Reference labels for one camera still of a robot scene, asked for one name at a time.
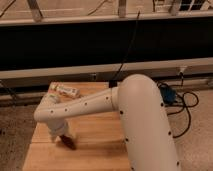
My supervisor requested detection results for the dark red pepper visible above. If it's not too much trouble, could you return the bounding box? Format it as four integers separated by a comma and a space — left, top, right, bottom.
60, 135, 76, 150

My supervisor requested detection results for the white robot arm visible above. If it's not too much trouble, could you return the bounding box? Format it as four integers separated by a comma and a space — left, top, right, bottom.
34, 74, 181, 171

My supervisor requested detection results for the white plastic bottle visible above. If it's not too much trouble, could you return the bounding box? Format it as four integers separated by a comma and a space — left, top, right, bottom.
50, 84, 80, 98

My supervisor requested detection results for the wooden cutting board table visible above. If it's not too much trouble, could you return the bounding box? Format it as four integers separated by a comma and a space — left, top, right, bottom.
22, 81, 133, 171

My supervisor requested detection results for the black camera post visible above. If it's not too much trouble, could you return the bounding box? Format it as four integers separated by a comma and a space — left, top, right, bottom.
108, 80, 117, 88

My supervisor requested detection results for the black cable to post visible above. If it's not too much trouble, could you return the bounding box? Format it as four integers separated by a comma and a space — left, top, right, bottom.
111, 10, 141, 82

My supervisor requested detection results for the black cable on floor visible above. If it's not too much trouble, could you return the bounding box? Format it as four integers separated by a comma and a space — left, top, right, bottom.
155, 71, 200, 139

